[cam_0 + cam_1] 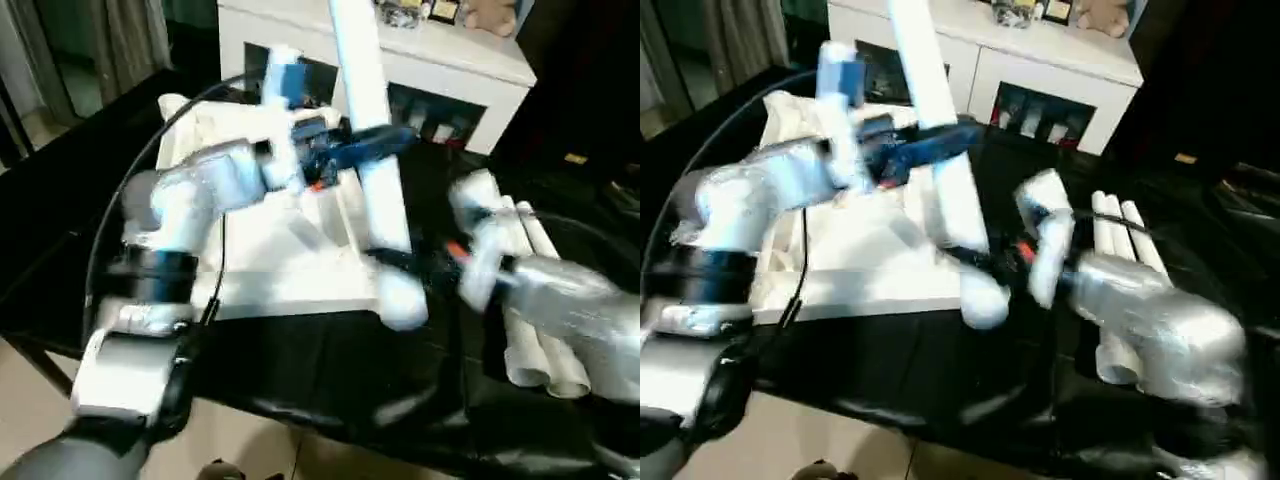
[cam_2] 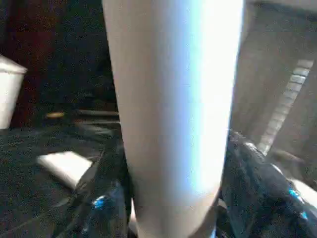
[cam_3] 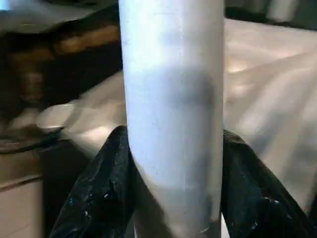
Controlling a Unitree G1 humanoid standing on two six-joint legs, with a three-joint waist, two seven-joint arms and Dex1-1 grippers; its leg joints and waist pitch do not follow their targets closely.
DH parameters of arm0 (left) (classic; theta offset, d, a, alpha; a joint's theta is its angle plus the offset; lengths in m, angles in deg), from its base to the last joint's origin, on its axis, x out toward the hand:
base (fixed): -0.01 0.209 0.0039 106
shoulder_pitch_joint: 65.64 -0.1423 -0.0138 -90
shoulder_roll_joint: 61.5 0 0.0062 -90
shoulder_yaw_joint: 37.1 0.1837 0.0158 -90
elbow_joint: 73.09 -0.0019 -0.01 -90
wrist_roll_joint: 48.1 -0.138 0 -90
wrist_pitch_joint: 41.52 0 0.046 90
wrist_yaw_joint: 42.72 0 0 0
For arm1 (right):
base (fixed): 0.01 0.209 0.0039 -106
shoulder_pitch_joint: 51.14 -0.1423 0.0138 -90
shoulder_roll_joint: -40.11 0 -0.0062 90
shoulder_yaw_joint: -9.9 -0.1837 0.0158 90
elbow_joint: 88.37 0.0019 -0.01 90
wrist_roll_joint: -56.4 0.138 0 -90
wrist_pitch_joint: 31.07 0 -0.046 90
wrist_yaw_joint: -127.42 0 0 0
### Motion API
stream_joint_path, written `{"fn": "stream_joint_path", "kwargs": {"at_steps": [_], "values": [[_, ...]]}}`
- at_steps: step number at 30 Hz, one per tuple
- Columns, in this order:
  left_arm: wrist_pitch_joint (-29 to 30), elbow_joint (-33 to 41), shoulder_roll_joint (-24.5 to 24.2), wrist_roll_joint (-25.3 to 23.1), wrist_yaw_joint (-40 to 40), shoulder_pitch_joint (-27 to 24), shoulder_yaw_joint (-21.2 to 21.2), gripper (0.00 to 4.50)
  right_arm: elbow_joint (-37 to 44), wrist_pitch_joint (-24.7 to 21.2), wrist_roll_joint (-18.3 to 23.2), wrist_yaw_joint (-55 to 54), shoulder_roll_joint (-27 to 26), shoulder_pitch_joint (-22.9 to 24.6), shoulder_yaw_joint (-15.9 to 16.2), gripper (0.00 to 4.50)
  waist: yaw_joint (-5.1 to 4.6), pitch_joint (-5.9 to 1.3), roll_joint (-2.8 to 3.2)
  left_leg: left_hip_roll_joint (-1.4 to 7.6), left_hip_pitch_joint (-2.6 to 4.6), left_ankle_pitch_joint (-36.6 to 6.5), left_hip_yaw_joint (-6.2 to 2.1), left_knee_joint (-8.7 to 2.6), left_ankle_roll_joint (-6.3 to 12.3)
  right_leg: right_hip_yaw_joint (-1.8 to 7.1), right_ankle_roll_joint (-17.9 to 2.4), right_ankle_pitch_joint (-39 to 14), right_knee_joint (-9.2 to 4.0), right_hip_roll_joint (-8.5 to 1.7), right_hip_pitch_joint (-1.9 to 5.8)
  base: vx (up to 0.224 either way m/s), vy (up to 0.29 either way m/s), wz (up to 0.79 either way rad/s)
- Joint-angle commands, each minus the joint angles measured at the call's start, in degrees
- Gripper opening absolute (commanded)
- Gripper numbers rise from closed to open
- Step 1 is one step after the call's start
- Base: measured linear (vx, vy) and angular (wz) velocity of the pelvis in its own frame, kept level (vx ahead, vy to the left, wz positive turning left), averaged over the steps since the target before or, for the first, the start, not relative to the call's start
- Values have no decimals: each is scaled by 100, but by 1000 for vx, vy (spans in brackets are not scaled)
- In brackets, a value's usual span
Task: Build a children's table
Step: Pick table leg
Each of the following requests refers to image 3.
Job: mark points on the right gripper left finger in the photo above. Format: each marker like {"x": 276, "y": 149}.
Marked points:
{"x": 104, "y": 198}

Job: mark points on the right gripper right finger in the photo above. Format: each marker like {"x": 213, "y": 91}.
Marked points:
{"x": 255, "y": 203}

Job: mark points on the white plastic table leg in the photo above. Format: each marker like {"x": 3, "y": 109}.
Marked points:
{"x": 171, "y": 99}

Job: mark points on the white plastic table top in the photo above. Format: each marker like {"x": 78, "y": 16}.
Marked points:
{"x": 272, "y": 99}

